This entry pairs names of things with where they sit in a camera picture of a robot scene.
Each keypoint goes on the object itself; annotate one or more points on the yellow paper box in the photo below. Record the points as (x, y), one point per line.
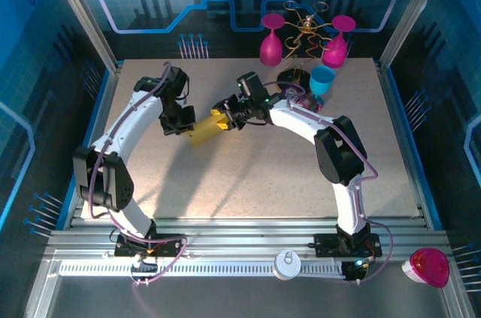
(204, 132)

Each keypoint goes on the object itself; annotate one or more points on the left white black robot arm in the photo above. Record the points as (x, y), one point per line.
(109, 182)

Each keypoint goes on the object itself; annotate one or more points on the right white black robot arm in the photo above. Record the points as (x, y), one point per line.
(338, 152)

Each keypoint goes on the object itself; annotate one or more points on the purple snack bag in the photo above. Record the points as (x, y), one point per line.
(312, 102)

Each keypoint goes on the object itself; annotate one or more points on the pink plastic goblet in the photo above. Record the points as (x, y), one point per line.
(271, 51)
(334, 53)

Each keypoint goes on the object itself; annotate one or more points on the blue plastic goblet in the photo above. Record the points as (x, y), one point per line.
(321, 81)

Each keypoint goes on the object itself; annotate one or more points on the silver tin can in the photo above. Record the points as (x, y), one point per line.
(286, 264)

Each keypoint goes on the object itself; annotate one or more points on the black controller board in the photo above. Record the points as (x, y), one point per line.
(353, 271)

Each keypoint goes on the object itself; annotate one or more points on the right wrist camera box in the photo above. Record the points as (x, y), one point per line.
(242, 88)

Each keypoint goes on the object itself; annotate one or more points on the aluminium mounting rail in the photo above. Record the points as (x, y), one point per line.
(244, 239)

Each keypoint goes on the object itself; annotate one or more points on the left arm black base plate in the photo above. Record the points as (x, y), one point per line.
(169, 247)

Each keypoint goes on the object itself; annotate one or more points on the aluminium frame post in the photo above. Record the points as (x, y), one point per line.
(84, 13)
(407, 13)

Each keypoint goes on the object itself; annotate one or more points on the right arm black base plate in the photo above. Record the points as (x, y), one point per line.
(327, 247)

